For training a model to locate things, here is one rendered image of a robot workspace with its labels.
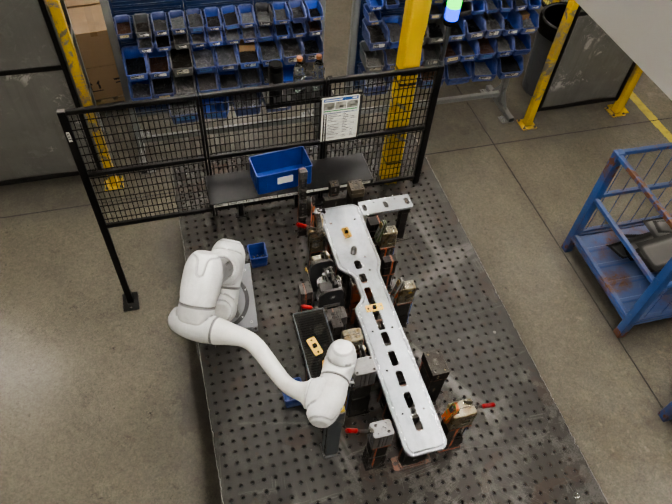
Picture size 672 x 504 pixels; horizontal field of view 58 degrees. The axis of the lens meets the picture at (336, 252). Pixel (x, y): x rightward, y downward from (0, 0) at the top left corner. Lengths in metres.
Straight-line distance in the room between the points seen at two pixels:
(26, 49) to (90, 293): 1.55
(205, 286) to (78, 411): 1.86
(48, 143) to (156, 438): 2.20
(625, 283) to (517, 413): 1.72
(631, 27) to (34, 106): 4.31
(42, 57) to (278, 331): 2.27
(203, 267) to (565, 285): 2.97
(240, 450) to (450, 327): 1.22
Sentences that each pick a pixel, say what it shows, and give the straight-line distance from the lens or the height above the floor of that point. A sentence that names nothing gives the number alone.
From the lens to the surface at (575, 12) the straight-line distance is 5.14.
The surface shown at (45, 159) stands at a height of 0.32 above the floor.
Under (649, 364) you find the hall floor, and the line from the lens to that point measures 4.44.
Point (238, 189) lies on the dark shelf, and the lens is 3.29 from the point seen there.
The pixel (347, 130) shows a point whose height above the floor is 1.21.
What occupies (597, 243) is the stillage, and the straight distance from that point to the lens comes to 4.68.
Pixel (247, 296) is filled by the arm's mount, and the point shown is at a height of 0.87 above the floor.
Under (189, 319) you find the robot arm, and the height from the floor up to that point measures 1.52.
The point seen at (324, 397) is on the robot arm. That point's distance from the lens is 1.99.
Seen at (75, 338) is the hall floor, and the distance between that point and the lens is 4.14.
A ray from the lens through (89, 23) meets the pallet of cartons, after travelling 5.31.
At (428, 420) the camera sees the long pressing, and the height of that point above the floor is 1.00.
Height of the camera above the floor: 3.36
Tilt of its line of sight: 51 degrees down
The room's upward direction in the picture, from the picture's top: 5 degrees clockwise
